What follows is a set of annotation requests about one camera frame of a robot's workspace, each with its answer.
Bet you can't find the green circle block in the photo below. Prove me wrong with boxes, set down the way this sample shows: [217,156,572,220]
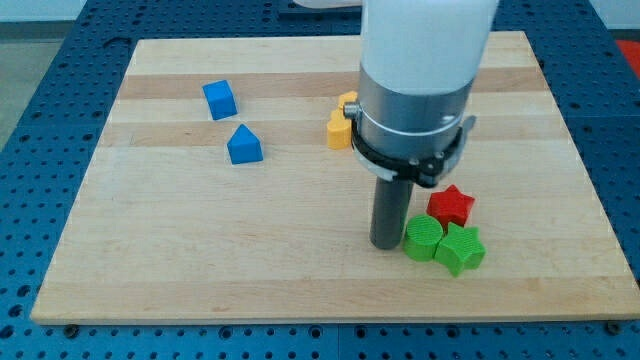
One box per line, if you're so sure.
[403,214,444,262]

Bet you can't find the blue pentagon block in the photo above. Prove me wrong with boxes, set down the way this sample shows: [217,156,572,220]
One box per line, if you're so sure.
[227,124,263,165]

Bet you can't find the blue cube block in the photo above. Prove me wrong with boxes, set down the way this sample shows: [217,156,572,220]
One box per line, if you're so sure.
[202,80,238,121]

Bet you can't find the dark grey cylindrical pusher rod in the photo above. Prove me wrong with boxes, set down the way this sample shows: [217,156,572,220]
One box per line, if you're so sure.
[369,178,413,250]

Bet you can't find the yellow heart block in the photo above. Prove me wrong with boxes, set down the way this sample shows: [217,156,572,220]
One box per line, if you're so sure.
[326,109,352,150]

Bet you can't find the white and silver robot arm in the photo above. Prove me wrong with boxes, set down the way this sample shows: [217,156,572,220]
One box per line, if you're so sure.
[344,0,499,188]

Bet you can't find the red star block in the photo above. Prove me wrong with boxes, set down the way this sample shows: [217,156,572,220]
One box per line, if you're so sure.
[426,185,475,230]

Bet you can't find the wooden board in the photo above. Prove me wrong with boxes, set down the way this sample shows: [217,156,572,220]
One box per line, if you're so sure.
[31,32,639,325]

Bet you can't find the green star block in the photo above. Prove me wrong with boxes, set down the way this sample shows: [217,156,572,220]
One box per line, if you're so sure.
[434,222,486,277]

